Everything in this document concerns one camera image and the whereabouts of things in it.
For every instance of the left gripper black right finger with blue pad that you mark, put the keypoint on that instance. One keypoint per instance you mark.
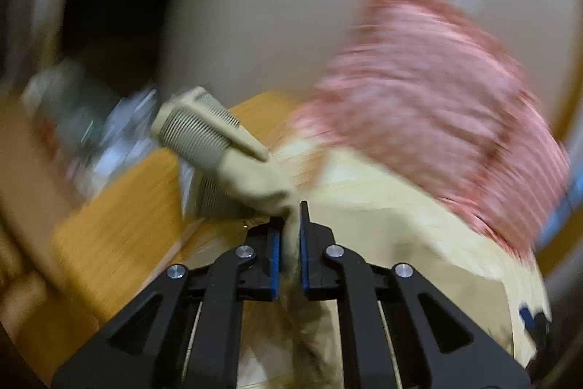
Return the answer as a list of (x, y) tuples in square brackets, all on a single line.
[(396, 328)]

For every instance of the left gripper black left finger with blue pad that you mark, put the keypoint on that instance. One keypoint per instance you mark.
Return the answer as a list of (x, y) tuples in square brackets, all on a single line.
[(184, 329)]

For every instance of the khaki beige pants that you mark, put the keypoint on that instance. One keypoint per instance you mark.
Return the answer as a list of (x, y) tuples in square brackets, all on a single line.
[(237, 161)]

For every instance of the wooden bedside table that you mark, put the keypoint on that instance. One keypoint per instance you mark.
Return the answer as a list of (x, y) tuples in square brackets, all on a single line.
[(113, 246)]

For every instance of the front pink polka-dot pillow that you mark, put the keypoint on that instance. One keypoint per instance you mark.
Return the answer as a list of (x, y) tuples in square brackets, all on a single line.
[(425, 92)]

